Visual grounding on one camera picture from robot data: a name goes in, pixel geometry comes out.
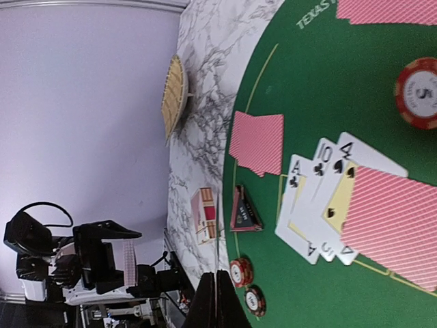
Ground four of spades card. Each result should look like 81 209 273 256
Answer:
320 132 408 265

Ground red chips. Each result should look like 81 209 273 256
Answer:
229 257 254 288
394 57 436 130

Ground black chips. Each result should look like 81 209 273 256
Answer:
244 285 266 317

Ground ten of clubs card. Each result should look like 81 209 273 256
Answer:
296 137 336 254

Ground round green poker mat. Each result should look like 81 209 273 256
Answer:
223 1 436 327

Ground face-down card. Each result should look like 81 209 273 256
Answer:
341 166 436 292

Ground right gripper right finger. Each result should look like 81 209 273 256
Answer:
216 270 251 328

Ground red playing card deck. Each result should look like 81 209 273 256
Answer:
123 239 137 287

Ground woven bamboo tray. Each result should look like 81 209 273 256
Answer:
161 54 189 144

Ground card dealt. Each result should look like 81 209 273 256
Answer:
229 111 284 177
337 0 436 26

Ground ace of clubs card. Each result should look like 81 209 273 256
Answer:
274 154 320 265

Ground triangular all-in dealer button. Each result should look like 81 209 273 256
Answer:
230 184 264 232

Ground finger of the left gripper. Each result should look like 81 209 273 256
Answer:
73 221 142 240

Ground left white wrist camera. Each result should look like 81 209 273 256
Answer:
20 238 86 305

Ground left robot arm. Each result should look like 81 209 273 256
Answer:
3 202 163 316

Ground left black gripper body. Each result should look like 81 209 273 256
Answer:
74 236 160 297

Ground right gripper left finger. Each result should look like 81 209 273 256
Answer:
183 273 216 328

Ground playing card box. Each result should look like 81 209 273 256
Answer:
191 187 216 245

